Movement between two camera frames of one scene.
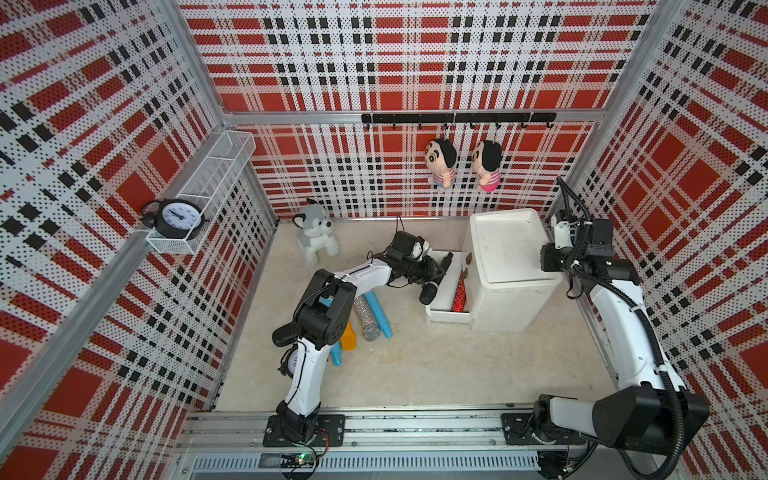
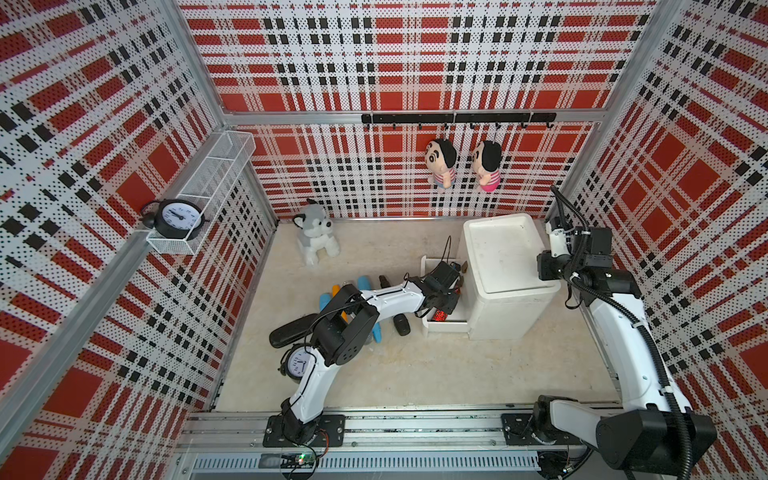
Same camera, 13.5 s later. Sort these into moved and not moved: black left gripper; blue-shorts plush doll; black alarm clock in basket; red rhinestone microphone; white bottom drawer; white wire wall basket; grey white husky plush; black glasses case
Moved: white bottom drawer; red rhinestone microphone; black left gripper
Not moved: black alarm clock in basket; black glasses case; grey white husky plush; white wire wall basket; blue-shorts plush doll
